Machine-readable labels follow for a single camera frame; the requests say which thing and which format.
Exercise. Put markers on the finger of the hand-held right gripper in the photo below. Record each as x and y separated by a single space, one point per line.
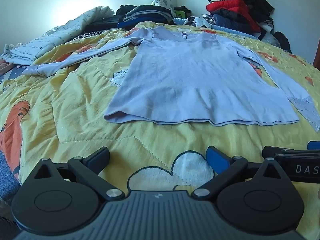
314 145
282 151

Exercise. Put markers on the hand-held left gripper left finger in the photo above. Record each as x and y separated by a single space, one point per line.
100 157

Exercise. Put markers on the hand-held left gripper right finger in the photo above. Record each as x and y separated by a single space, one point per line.
217 160

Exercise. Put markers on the lavender long-sleeve sweater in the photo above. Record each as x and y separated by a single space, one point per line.
195 80

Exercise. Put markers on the stack of dark folded clothes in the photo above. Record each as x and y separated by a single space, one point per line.
145 16

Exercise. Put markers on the yellow floral quilt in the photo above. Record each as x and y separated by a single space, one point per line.
75 105

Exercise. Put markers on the black bag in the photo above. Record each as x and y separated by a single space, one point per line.
282 41

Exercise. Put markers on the clear plastic bag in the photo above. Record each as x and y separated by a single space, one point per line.
268 39

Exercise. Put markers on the black white striped cloth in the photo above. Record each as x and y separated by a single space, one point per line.
85 35

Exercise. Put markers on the white quilted blanket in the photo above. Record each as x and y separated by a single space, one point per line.
50 40

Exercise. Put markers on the light blue fleece blanket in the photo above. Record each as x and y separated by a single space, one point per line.
232 31

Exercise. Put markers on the black garment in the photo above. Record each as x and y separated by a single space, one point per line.
102 23

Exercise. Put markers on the navy puffer jacket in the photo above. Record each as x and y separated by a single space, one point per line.
230 22

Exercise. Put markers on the black white checkered cloth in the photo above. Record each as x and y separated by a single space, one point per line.
208 18

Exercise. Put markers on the green plastic chair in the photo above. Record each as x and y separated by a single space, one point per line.
180 13

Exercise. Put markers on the red puffer jacket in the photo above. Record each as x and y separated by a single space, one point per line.
232 7

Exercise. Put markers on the grey patterned pillow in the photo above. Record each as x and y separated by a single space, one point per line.
162 2

